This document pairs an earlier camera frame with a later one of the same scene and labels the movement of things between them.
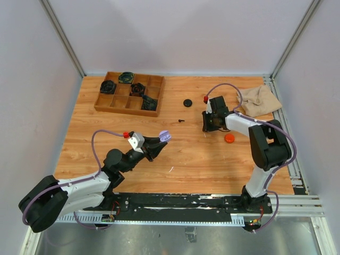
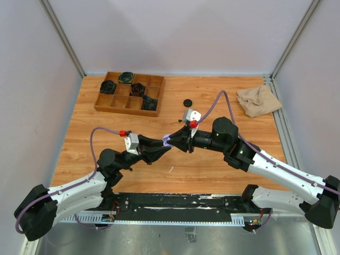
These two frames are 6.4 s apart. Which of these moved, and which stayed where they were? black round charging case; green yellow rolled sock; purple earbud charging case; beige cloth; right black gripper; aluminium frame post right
Moved: purple earbud charging case; right black gripper
Stayed: beige cloth; black round charging case; green yellow rolled sock; aluminium frame post right
